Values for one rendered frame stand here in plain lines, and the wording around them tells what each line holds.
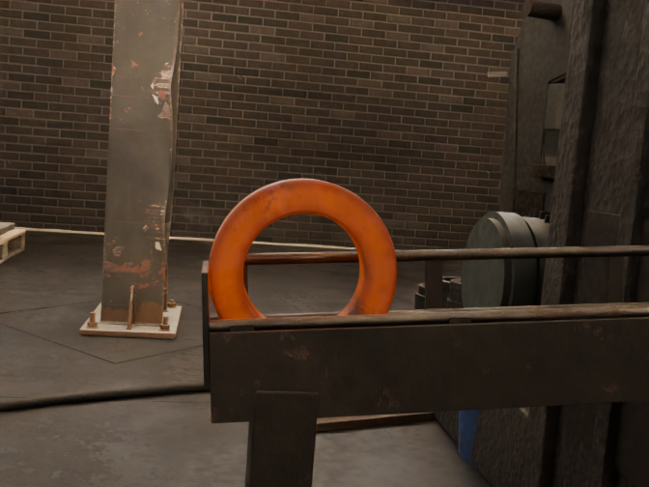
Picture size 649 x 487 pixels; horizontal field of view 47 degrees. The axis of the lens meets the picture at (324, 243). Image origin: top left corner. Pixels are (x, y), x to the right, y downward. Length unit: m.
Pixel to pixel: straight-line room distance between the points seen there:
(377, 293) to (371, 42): 6.31
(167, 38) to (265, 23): 3.68
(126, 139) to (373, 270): 2.57
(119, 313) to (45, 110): 3.86
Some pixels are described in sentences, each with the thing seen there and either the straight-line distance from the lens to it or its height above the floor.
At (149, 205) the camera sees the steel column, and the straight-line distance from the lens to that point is 3.22.
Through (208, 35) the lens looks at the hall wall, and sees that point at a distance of 6.85.
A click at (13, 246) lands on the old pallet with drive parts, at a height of 0.04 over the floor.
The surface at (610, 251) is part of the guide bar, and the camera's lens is 0.87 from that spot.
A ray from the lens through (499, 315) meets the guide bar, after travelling 0.74.
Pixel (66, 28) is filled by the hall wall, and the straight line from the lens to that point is 6.97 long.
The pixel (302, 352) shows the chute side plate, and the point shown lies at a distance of 0.69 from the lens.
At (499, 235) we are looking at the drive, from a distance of 2.07.
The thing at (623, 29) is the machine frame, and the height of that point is 1.05.
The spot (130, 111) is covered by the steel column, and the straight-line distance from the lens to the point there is 3.23.
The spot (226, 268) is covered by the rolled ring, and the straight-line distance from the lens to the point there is 0.70.
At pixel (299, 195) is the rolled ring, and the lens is 0.70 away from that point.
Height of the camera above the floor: 0.78
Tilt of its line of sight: 6 degrees down
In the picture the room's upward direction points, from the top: 4 degrees clockwise
